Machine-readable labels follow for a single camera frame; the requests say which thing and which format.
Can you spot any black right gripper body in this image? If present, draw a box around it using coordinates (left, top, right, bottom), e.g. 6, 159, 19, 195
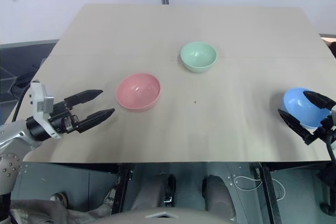
314, 115, 336, 142

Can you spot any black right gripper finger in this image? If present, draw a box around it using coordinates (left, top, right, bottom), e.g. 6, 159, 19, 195
302, 90, 336, 110
278, 109, 316, 146

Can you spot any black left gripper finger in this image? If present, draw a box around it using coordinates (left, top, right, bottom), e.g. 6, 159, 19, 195
77, 108, 116, 134
64, 90, 104, 110

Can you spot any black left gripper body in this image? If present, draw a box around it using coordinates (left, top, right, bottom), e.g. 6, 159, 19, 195
48, 100, 81, 135

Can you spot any blue bowl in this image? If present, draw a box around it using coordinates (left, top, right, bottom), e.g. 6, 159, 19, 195
282, 87, 332, 130

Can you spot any pink red bowl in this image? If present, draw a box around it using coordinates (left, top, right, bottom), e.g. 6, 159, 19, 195
115, 72, 161, 112

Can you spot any brown wooden furniture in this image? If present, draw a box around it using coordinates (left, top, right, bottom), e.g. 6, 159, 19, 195
319, 33, 336, 59

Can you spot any grey sneaker shoe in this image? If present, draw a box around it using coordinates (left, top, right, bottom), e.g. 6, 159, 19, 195
103, 188, 117, 207
50, 192, 68, 207

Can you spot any grey left robot leg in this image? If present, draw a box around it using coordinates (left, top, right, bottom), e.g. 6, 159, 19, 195
130, 172, 176, 212

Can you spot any grey robot leg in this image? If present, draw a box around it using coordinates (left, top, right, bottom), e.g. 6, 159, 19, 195
201, 174, 237, 221
130, 172, 176, 212

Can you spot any grey cloth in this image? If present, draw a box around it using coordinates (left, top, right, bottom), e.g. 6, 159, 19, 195
9, 198, 107, 224

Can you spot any grey right robot leg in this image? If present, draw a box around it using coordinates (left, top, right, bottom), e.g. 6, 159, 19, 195
201, 174, 237, 221

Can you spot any pale green bowl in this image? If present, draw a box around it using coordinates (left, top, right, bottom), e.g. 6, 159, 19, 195
180, 41, 218, 73

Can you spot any grey robot torso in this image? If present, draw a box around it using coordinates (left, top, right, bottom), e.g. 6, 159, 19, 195
101, 206, 238, 224

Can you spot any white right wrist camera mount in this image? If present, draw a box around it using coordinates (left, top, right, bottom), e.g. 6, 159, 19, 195
329, 102, 336, 124

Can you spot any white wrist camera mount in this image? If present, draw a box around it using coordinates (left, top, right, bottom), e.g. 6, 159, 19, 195
29, 79, 62, 140
329, 102, 336, 124

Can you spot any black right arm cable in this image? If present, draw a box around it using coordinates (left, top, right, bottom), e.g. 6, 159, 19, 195
326, 132, 336, 162

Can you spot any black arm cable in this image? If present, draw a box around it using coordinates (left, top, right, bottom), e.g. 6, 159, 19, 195
11, 73, 37, 121
326, 132, 336, 162

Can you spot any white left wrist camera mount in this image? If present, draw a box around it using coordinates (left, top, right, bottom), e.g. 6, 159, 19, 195
29, 79, 62, 140

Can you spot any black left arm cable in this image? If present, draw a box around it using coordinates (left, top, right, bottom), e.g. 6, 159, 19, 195
11, 73, 37, 121

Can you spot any black table frame leg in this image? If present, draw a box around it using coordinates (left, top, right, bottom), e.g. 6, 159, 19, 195
112, 164, 135, 212
255, 163, 284, 219

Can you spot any thin white floor cable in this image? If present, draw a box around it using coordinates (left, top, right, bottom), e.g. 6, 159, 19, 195
234, 176, 286, 201

